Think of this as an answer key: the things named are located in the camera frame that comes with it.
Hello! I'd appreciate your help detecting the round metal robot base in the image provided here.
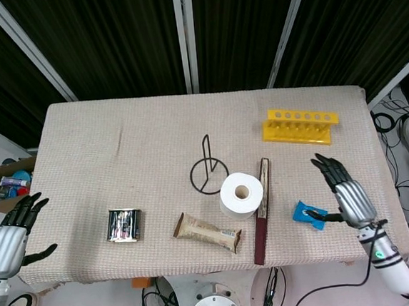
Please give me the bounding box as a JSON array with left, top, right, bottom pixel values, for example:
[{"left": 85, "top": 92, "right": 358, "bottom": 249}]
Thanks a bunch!
[{"left": 181, "top": 277, "right": 248, "bottom": 306}]

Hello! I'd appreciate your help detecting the yellow test tube rack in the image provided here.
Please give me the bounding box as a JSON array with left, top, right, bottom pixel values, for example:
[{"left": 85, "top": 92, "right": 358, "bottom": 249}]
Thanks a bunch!
[{"left": 260, "top": 103, "right": 343, "bottom": 152}]

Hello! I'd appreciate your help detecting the beige woven table cloth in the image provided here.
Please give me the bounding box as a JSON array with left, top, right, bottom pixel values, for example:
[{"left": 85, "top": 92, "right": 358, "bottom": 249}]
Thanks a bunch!
[{"left": 2, "top": 73, "right": 409, "bottom": 294}]

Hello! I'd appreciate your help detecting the black wire paper holder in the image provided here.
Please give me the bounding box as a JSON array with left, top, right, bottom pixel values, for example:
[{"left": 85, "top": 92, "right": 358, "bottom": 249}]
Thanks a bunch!
[{"left": 185, "top": 133, "right": 232, "bottom": 197}]

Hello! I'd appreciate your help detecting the orange object under table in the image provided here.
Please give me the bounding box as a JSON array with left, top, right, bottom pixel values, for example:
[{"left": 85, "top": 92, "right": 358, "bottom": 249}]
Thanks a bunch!
[{"left": 131, "top": 276, "right": 152, "bottom": 290}]

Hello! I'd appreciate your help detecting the blue snack packet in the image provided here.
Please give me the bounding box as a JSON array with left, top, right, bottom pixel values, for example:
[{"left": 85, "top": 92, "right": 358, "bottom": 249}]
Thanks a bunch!
[{"left": 290, "top": 198, "right": 329, "bottom": 233}]

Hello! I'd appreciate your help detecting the beige snack bar wrapper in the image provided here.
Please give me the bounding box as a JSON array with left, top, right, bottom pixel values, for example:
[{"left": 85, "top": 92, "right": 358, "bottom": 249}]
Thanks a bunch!
[{"left": 171, "top": 207, "right": 245, "bottom": 260}]

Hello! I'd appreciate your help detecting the silver battery pack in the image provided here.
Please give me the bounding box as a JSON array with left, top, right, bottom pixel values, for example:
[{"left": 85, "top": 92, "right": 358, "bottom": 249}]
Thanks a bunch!
[{"left": 104, "top": 206, "right": 146, "bottom": 245}]

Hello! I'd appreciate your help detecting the folded fan with maroon handle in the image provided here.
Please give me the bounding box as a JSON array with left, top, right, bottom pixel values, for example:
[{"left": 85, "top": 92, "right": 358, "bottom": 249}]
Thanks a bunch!
[{"left": 244, "top": 157, "right": 279, "bottom": 266}]

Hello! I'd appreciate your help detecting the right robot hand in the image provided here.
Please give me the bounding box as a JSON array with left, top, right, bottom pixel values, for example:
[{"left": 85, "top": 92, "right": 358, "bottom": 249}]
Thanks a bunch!
[{"left": 302, "top": 148, "right": 389, "bottom": 233}]

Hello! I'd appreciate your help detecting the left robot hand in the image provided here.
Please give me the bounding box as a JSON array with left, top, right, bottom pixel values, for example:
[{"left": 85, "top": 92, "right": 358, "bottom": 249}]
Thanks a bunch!
[{"left": 0, "top": 190, "right": 61, "bottom": 281}]

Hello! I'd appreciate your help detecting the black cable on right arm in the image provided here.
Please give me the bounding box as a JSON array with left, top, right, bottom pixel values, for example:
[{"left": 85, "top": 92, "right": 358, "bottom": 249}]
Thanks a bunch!
[{"left": 275, "top": 219, "right": 396, "bottom": 306}]

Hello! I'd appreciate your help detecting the white toilet paper roll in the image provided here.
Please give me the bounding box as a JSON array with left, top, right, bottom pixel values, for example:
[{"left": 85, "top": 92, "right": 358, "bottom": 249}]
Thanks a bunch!
[{"left": 217, "top": 170, "right": 267, "bottom": 225}]

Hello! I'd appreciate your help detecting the cardboard box with items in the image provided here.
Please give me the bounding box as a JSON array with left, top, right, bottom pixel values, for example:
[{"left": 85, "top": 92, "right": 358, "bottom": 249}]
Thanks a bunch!
[{"left": 0, "top": 155, "right": 41, "bottom": 210}]

